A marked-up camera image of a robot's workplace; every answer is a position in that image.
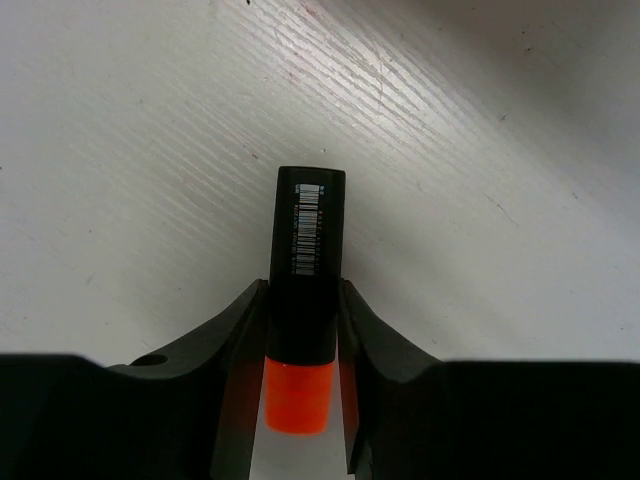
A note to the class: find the orange highlighter marker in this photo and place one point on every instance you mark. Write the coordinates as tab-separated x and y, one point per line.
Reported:
304	278

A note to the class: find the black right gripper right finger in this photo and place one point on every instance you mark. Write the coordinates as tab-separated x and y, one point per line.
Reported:
409	415

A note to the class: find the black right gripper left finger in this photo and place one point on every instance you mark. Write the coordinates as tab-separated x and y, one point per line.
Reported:
187	410

